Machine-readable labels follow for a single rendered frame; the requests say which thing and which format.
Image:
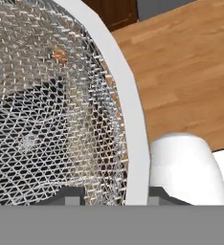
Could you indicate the dark brown wooden cupboard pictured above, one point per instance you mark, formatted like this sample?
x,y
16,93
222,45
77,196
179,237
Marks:
x,y
117,12

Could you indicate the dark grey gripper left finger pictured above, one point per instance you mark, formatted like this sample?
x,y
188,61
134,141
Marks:
x,y
73,193

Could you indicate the orange fruit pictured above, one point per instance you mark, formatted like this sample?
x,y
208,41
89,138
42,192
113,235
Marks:
x,y
59,55

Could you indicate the white rounded object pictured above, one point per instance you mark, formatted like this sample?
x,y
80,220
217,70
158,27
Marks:
x,y
184,166

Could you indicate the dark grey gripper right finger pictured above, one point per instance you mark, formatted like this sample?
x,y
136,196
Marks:
x,y
155,193

